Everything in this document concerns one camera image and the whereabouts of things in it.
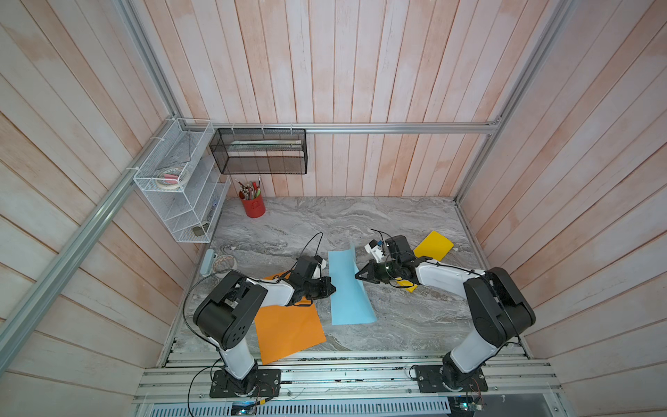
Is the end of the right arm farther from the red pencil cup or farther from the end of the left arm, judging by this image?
the red pencil cup

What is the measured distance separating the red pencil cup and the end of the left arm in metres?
0.43

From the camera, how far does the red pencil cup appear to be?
109 cm

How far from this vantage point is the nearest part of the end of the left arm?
0.72m
